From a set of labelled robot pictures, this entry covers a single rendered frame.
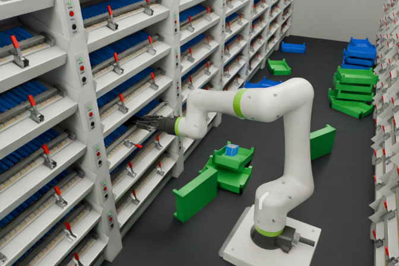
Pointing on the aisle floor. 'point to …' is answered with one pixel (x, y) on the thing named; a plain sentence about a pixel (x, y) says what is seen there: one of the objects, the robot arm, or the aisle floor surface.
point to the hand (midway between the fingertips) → (134, 120)
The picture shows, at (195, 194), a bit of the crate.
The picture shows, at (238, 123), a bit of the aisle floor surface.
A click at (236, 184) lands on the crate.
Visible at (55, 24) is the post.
